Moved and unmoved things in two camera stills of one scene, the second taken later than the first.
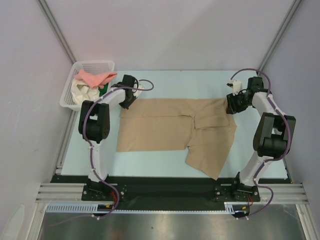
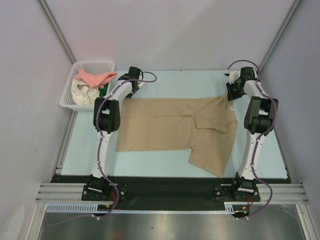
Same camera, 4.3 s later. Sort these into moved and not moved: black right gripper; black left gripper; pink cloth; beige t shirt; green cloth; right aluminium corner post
Moved: black right gripper; black left gripper
Not moved: beige t shirt; right aluminium corner post; pink cloth; green cloth
